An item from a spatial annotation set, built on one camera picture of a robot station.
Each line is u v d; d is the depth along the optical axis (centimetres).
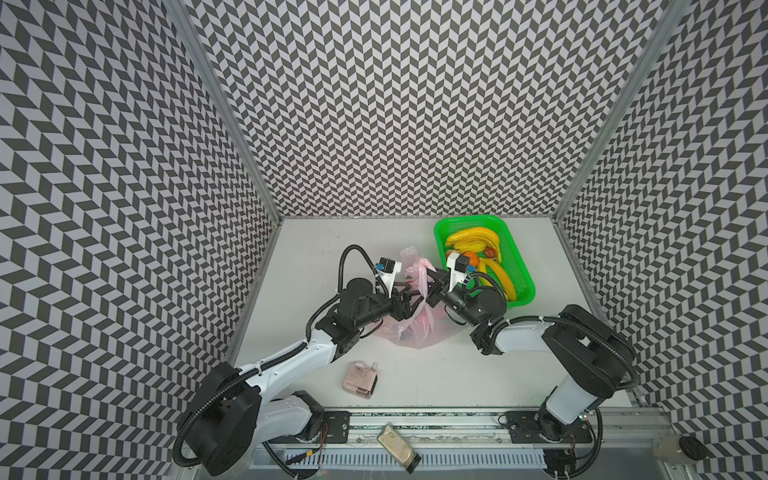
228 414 40
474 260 101
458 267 66
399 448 68
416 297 72
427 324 80
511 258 96
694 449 67
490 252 105
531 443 71
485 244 105
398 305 69
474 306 63
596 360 46
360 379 76
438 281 71
